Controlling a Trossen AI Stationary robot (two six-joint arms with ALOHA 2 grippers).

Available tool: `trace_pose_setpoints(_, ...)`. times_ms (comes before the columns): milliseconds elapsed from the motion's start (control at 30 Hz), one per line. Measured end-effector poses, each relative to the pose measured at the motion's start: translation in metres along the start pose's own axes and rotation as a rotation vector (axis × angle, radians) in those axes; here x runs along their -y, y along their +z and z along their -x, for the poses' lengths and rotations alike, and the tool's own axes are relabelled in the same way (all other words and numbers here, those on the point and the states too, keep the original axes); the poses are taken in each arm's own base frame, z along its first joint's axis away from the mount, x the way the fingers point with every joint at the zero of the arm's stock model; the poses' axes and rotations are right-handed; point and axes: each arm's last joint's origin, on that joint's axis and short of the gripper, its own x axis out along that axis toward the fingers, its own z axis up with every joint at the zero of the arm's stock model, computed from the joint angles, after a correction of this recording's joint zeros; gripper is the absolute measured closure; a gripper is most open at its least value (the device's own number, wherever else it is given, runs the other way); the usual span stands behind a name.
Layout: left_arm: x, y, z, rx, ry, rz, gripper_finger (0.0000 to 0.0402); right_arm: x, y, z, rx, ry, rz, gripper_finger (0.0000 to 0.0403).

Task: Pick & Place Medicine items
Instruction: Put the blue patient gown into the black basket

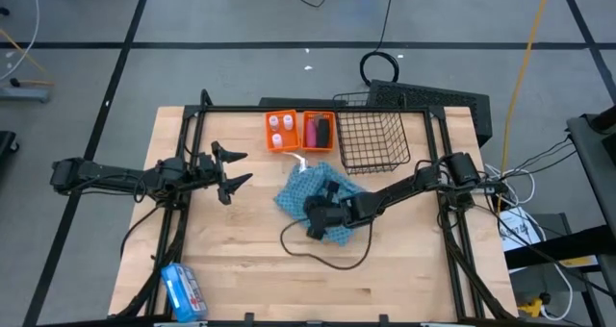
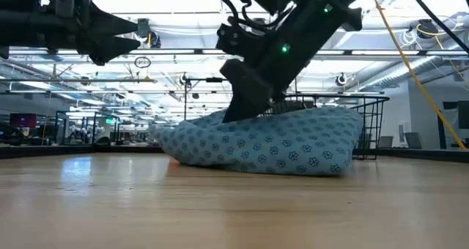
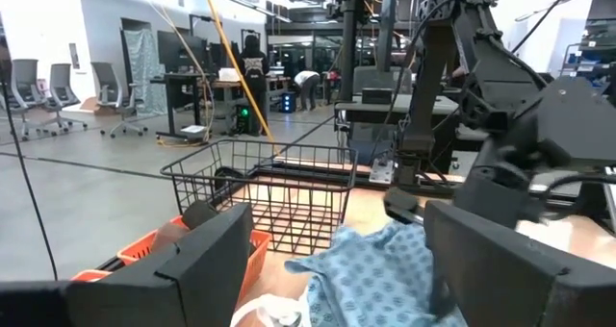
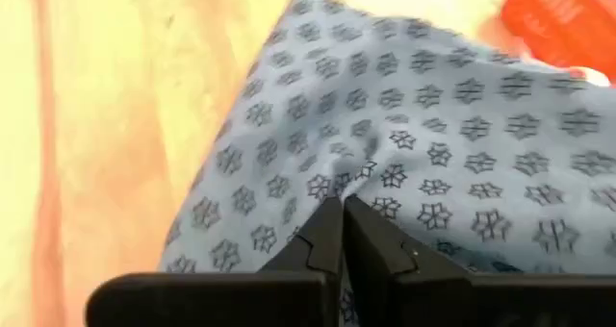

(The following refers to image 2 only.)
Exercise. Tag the ceiling mounted device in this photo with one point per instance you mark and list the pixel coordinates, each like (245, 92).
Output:
(146, 31)

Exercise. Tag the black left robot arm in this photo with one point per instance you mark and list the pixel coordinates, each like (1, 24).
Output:
(22, 25)

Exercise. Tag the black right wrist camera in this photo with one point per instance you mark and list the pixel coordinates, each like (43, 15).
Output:
(238, 38)

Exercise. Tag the blue patterned fabric pouch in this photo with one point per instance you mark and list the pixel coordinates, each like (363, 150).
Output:
(275, 146)

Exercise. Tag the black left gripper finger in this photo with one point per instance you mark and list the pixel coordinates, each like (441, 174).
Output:
(110, 23)
(106, 49)

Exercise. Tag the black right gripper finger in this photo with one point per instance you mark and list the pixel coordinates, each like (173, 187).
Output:
(249, 91)

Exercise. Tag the red lit monitor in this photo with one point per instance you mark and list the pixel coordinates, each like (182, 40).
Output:
(22, 120)

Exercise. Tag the black metal stand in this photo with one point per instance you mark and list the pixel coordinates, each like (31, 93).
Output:
(185, 99)

